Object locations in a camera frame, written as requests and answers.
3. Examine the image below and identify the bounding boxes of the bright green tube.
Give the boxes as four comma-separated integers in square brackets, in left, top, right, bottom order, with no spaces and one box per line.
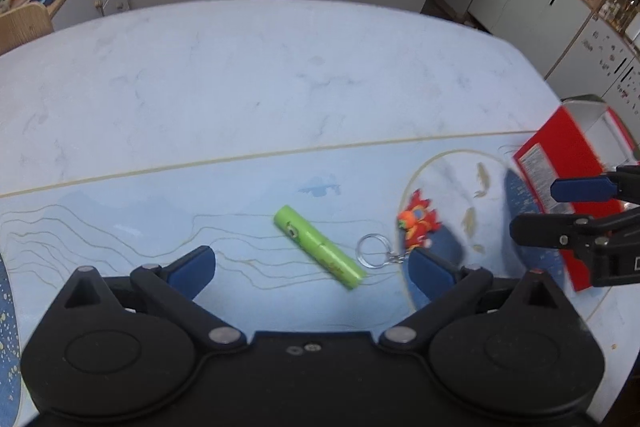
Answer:
[273,206,366,289]

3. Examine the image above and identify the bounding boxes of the orange red keychain toy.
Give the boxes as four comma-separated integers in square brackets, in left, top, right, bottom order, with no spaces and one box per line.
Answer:
[356,188,442,270]

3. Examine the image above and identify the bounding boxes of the red and white cardboard box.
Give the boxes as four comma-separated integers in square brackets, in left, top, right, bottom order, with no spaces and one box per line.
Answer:
[514,100,639,291]

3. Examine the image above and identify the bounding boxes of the light wooden chair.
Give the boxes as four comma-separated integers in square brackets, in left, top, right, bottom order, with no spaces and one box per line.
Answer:
[0,3,54,55]

